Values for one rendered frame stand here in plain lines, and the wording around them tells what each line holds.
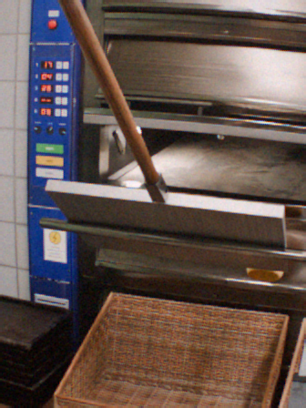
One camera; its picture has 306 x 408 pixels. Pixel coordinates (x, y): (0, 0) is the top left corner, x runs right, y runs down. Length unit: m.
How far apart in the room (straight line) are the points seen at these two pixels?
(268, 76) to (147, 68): 0.35
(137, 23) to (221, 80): 0.30
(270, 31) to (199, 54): 0.22
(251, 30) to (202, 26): 0.14
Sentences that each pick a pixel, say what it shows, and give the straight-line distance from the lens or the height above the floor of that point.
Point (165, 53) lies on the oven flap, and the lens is 2.12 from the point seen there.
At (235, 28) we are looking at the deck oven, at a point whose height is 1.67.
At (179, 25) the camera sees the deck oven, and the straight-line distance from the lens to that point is 2.09.
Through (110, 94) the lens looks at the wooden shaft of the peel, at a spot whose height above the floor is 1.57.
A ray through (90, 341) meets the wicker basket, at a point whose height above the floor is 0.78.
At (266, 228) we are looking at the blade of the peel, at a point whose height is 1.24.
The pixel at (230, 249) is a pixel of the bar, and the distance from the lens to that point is 1.76.
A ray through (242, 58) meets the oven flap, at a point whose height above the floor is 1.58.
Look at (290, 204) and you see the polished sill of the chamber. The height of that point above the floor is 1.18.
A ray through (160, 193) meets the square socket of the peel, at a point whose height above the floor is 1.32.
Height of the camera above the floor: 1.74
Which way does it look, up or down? 16 degrees down
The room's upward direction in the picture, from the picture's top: 2 degrees clockwise
